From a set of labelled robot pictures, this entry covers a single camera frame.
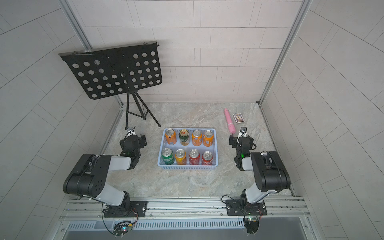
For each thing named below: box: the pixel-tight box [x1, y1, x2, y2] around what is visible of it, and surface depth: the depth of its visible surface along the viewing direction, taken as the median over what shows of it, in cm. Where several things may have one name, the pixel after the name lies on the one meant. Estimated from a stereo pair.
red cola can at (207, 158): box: [201, 150, 213, 166], surface depth 80 cm
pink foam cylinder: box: [224, 108, 236, 134], surface depth 102 cm
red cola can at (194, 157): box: [188, 148, 200, 166], surface depth 81 cm
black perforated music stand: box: [58, 41, 163, 130], surface depth 76 cm
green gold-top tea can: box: [179, 129, 190, 146], surface depth 89 cm
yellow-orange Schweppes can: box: [175, 148, 187, 166], surface depth 81 cm
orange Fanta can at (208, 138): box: [203, 130, 214, 147], surface depth 89 cm
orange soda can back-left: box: [165, 128, 177, 145], surface depth 91 cm
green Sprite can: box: [161, 147, 175, 165], surface depth 81 cm
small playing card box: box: [233, 113, 245, 124], surface depth 107 cm
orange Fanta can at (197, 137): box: [191, 129, 203, 147], surface depth 88 cm
